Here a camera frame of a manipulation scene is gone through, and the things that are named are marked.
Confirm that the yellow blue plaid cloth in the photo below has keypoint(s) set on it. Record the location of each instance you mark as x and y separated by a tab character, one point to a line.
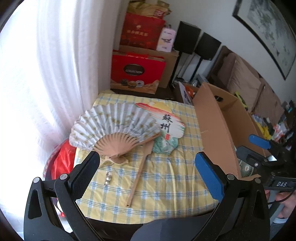
169	185

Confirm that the gold paper bag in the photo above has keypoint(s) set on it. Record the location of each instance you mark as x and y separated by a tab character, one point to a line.
156	9

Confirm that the brown cardboard box behind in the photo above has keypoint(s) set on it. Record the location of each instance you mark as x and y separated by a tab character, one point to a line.
170	59

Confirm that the blue handheld daisy fan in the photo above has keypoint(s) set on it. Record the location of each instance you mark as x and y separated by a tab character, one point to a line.
245	169

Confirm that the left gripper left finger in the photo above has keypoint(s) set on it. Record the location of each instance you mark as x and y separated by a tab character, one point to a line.
41	221

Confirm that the green black device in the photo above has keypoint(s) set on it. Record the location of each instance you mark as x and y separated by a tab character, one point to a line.
237	94

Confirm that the right black speaker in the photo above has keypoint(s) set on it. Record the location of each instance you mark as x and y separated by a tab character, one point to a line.
207	47

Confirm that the person's right hand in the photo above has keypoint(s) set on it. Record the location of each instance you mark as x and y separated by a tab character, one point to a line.
288	202

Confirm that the white paper folding fan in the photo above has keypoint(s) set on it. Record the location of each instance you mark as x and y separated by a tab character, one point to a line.
113	130

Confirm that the painted paddle fan wooden handle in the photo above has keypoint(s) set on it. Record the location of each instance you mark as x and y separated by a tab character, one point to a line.
172	129

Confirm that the brown sofa cushion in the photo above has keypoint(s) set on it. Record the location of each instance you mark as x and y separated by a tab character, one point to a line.
238	76

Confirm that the pearl safety pin brooch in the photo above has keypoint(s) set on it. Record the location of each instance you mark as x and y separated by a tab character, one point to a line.
108	178

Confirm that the red gift bag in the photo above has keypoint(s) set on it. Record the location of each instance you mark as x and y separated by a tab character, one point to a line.
141	31

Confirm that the left black speaker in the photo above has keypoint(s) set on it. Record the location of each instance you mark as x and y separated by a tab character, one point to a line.
186	38

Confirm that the black speaker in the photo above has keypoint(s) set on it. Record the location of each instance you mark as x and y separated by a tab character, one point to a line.
186	38
207	47

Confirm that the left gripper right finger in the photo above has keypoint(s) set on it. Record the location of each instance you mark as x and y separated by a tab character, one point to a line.
242	210

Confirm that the framed ink painting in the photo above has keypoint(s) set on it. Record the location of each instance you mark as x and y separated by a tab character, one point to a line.
265	21

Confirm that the red collection gift box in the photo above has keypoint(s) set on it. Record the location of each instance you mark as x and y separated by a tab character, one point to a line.
136	72

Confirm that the white curtain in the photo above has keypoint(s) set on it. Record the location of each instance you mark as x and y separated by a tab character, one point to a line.
55	59

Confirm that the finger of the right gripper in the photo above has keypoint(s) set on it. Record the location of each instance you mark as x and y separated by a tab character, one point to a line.
266	143

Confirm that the pink tissue pack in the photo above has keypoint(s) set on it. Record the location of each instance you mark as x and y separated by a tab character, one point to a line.
166	40

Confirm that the large cardboard box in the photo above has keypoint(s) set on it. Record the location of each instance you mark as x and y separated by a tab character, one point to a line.
225	125

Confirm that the red plastic bag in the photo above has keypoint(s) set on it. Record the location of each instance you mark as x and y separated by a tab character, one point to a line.
60	161

